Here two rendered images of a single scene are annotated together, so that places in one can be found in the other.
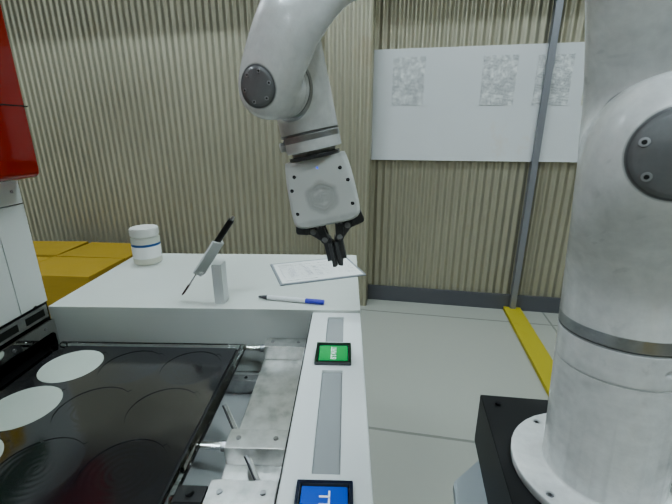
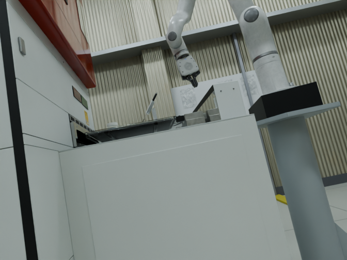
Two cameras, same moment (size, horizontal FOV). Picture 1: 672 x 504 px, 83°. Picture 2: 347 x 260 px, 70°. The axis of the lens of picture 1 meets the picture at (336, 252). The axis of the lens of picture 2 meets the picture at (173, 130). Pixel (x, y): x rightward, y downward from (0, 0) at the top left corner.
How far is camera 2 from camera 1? 0.98 m
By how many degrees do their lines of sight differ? 27
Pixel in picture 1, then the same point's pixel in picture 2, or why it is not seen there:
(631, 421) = (271, 68)
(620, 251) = (252, 36)
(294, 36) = (179, 25)
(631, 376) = (266, 60)
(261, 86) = (173, 35)
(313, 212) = (187, 70)
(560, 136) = not seen: hidden behind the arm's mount
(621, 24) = (239, 10)
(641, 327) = (263, 50)
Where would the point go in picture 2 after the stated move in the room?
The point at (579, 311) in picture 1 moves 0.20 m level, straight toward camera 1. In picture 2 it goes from (253, 55) to (245, 41)
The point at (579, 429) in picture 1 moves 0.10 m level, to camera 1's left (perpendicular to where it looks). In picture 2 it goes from (265, 78) to (244, 82)
